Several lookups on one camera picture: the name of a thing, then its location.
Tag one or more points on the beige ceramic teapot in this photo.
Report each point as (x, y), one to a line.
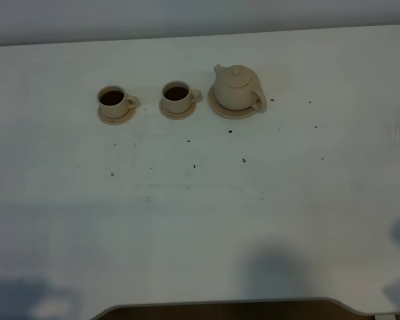
(237, 88)

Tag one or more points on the beige teapot saucer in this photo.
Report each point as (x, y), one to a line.
(227, 113)

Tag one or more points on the right beige cup saucer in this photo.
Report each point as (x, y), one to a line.
(177, 116)

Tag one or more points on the beige cup saucer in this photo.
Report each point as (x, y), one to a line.
(115, 119)
(177, 116)

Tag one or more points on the right beige teacup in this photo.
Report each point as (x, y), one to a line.
(177, 97)

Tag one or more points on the beige teacup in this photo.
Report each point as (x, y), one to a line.
(177, 97)
(115, 102)

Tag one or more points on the left beige cup saucer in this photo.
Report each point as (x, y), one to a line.
(115, 119)

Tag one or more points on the left beige teacup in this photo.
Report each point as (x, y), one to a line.
(115, 102)

